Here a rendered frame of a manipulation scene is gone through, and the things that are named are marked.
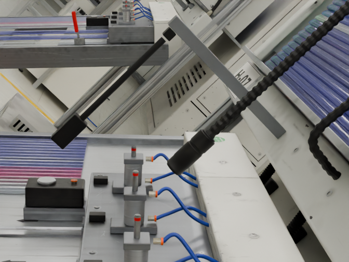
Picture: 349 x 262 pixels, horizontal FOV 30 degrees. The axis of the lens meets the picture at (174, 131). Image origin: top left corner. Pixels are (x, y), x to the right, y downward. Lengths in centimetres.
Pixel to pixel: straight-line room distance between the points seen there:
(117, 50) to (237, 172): 113
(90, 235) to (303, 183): 23
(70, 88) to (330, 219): 473
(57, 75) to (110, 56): 338
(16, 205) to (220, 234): 35
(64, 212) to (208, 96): 115
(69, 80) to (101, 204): 453
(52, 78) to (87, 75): 28
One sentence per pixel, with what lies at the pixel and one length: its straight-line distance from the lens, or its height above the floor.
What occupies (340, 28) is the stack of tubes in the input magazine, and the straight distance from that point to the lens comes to 91.
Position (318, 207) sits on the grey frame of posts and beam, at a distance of 66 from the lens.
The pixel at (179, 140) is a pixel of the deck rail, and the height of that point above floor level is 119.
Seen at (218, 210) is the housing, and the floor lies 124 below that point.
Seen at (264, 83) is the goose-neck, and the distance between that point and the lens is 57.
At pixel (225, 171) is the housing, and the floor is 126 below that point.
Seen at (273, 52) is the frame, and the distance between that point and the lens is 107.
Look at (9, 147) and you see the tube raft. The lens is 112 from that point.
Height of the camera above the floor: 138
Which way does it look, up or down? 9 degrees down
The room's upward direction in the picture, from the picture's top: 47 degrees clockwise
